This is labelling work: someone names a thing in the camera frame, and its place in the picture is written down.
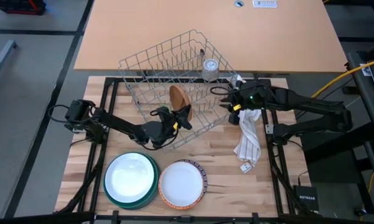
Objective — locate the grey speckled cup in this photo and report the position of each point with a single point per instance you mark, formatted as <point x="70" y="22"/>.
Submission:
<point x="210" y="70"/>

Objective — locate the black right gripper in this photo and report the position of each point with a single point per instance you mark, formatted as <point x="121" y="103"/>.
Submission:
<point x="252" y="96"/>

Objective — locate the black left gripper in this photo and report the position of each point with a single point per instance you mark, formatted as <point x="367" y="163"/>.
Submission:
<point x="168" y="123"/>

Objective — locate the orange patterned deep plate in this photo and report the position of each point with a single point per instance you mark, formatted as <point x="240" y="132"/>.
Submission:
<point x="182" y="183"/>

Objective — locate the white power socket strip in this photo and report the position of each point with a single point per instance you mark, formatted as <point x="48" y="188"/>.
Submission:
<point x="264" y="3"/>

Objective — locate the black side table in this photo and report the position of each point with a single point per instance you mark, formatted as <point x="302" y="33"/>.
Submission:
<point x="361" y="93"/>

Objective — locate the black aluminium frame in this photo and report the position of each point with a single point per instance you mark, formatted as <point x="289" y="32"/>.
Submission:
<point x="161" y="220"/>

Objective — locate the white plate green rim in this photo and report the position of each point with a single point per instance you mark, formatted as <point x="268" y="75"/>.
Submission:
<point x="157" y="186"/>

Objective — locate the black red toolbox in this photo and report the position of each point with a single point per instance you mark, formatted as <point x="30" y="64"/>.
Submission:
<point x="18" y="6"/>

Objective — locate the white paper label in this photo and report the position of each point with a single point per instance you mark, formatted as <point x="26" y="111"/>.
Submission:
<point x="365" y="70"/>

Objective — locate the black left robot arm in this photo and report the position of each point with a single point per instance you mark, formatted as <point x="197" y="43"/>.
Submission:
<point x="118" y="124"/>

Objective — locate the grey desk grommet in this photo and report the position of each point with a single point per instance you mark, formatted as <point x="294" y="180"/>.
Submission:
<point x="239" y="3"/>

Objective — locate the brown wooden plate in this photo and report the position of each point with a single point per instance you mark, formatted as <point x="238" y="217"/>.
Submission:
<point x="179" y="98"/>

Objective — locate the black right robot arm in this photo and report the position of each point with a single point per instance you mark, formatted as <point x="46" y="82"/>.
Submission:
<point x="314" y="107"/>

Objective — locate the black Netgear switch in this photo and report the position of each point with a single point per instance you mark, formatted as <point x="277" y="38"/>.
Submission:
<point x="306" y="197"/>

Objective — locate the grey furniture leg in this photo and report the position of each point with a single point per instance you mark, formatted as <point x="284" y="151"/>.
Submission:
<point x="6" y="49"/>

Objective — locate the white striped dish towel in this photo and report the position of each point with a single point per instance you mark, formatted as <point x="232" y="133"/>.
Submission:
<point x="249" y="140"/>

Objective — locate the light wood desk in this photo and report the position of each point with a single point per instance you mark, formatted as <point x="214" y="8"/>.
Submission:
<point x="267" y="37"/>

